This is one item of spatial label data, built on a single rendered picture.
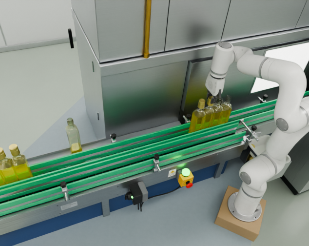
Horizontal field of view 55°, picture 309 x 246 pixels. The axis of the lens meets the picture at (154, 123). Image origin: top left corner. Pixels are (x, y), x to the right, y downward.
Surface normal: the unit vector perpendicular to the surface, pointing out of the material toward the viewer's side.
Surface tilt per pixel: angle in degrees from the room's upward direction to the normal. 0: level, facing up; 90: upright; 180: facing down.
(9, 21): 90
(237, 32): 90
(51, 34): 90
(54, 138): 0
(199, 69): 90
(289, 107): 45
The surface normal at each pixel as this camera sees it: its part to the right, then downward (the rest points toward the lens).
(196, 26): 0.39, 0.67
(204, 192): 0.07, -0.70
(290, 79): -0.51, 0.16
